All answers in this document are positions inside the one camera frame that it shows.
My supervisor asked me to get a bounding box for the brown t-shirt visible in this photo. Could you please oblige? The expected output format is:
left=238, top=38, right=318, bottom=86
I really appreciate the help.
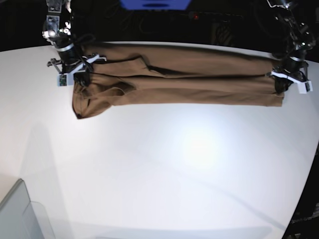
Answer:
left=72, top=43, right=289, bottom=119

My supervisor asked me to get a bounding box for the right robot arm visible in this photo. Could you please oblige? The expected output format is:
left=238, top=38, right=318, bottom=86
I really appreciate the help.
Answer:
left=42, top=0, right=107, bottom=87

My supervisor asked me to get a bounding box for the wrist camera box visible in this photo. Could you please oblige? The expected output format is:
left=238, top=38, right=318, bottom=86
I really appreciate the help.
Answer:
left=57, top=73, right=74, bottom=87
left=297, top=81, right=313, bottom=94

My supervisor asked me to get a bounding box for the blue bin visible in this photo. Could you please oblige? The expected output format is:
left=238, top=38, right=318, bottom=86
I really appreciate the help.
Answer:
left=120, top=0, right=191, bottom=10

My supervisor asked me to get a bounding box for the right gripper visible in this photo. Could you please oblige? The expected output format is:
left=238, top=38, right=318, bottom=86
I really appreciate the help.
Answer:
left=46, top=53, right=107, bottom=81

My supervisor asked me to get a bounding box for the black power strip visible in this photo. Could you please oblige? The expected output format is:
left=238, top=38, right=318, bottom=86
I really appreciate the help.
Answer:
left=188, top=11, right=243, bottom=22

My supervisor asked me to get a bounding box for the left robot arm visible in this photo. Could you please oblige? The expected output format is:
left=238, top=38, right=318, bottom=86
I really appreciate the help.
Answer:
left=267, top=0, right=316, bottom=94

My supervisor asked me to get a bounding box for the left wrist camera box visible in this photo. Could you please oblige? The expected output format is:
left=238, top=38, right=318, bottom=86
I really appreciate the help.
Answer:
left=297, top=81, right=313, bottom=94

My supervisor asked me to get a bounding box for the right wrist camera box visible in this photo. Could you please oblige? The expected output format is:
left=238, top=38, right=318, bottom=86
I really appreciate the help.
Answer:
left=57, top=73, right=74, bottom=87

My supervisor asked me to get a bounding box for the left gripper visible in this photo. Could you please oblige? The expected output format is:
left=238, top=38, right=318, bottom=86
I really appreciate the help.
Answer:
left=265, top=63, right=312, bottom=86

